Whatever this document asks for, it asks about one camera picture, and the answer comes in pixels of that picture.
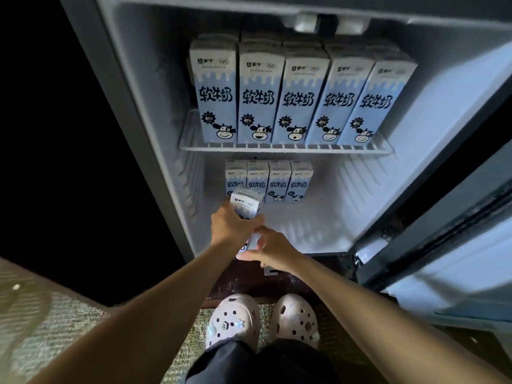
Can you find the person's right hand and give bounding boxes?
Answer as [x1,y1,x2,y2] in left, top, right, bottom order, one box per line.
[236,226,306,276]

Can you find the person's left hand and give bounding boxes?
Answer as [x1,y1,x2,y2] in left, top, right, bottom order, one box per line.
[211,202,265,254]

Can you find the blue white milk carton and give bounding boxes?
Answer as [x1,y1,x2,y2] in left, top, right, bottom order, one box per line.
[284,161,314,203]
[246,160,270,196]
[225,160,248,198]
[265,161,293,203]
[230,187,265,260]

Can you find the person's left forearm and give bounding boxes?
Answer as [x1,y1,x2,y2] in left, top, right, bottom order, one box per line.
[28,242,250,384]

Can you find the person's right forearm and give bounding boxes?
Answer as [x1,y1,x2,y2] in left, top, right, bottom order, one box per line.
[288,258,512,384]

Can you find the white left clog shoe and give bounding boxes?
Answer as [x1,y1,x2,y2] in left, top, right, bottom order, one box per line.
[205,294,262,352]

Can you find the white clog shoe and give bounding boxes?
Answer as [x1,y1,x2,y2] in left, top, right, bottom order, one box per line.
[205,294,262,352]
[267,294,321,350]

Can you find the white right clog shoe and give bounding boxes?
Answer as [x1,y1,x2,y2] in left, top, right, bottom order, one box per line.
[267,294,321,350]

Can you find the black trousers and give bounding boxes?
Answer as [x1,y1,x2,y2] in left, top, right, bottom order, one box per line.
[186,339,341,384]

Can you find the rows of blue milk cartons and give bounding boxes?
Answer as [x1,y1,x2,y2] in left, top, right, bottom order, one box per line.
[188,30,418,147]

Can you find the white mini fridge body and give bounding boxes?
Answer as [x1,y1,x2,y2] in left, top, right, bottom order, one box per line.
[58,0,512,272]

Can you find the grey fridge door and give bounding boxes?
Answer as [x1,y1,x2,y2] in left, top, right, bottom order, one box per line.
[352,76,512,336]

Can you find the white fridge light housing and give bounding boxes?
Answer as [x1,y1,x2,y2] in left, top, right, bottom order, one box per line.
[294,13,370,35]

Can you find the white wire fridge shelf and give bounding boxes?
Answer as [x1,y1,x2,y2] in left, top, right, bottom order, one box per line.
[179,110,394,155]

